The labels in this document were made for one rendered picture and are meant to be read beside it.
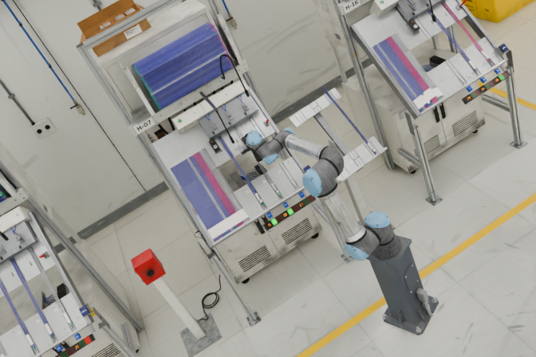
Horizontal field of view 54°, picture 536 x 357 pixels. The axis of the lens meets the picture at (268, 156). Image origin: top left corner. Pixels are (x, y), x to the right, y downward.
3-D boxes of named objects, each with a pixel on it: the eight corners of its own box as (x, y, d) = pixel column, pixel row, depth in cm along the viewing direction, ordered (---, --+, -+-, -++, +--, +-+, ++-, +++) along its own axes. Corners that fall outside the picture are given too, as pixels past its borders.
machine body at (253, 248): (325, 235, 373) (296, 170, 338) (241, 290, 363) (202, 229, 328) (286, 192, 426) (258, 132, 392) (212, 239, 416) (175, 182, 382)
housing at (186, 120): (250, 96, 328) (249, 88, 314) (181, 137, 321) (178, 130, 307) (243, 86, 330) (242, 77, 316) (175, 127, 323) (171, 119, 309)
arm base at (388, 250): (407, 241, 270) (402, 227, 264) (393, 262, 262) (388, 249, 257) (381, 233, 280) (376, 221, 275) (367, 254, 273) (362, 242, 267)
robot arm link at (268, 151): (285, 151, 271) (271, 135, 271) (270, 164, 267) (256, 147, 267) (281, 154, 279) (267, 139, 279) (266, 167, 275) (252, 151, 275)
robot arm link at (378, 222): (399, 231, 264) (392, 213, 256) (382, 249, 259) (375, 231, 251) (380, 222, 273) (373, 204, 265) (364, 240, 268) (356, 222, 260)
